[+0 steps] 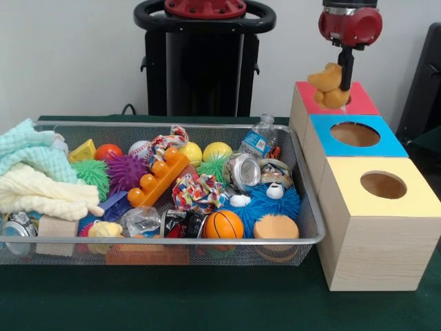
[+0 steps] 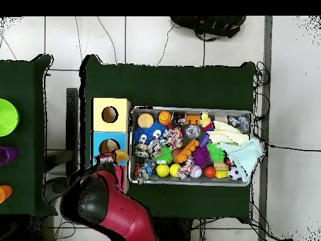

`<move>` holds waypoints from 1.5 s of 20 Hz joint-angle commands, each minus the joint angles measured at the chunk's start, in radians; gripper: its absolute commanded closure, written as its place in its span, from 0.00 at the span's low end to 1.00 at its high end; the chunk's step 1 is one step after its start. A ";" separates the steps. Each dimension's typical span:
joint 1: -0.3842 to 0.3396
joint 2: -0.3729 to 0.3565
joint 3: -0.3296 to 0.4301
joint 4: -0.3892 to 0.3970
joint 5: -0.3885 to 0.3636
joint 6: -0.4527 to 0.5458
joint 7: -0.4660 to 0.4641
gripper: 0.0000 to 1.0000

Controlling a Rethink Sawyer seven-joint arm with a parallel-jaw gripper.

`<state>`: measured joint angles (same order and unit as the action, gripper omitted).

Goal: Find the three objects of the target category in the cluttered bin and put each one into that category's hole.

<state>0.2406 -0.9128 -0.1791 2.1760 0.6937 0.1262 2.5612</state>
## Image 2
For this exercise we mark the brown plush bear toy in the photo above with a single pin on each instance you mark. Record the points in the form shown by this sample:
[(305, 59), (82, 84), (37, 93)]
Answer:
[(121, 156)]

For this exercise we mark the cream waffle cloth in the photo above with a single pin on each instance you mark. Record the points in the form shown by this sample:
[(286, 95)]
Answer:
[(228, 135)]

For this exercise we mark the mint green waffle cloth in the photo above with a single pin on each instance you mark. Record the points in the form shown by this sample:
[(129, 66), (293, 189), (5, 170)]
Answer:
[(245, 155)]

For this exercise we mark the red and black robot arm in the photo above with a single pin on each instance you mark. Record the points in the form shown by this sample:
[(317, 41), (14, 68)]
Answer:
[(120, 213)]

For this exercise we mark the wooden box with three holes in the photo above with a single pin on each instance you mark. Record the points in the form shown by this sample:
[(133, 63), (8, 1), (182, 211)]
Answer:
[(97, 120)]

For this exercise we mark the shallow clear mesh bin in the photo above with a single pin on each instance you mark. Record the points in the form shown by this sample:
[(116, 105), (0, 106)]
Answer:
[(200, 182)]

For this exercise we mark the blue fuzzy monster toy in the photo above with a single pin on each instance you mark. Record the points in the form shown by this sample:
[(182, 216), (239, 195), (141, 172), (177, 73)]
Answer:
[(148, 131)]

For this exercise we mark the tan round foam disc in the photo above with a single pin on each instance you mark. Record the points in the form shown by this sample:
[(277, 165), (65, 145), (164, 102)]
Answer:
[(145, 120)]

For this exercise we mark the green spiky ball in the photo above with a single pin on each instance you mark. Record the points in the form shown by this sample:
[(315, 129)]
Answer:
[(164, 155)]

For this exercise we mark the orange toy basketball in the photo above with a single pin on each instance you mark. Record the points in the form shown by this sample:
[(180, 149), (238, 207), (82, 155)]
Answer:
[(164, 118)]

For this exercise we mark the dark green table cloth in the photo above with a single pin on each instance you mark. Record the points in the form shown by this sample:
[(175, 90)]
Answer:
[(163, 87), (25, 163)]

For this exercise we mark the orange plastic building block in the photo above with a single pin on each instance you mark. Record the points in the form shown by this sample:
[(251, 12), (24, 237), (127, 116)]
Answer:
[(186, 150)]

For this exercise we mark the purple cup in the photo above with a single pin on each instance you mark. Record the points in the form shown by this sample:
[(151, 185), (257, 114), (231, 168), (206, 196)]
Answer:
[(8, 155)]

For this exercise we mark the purple spiky ball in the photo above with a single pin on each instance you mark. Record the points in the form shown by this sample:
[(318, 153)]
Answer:
[(201, 157)]

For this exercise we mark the lime green bowl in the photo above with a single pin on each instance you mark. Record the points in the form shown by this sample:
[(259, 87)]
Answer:
[(7, 118)]

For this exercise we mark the orange cup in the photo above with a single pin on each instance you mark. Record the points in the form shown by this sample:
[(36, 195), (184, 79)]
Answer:
[(5, 193)]

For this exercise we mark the small soccer ball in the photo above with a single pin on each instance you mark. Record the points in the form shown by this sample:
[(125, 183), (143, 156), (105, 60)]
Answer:
[(234, 173)]

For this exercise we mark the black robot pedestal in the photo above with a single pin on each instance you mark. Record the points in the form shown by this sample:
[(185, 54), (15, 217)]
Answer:
[(170, 231)]

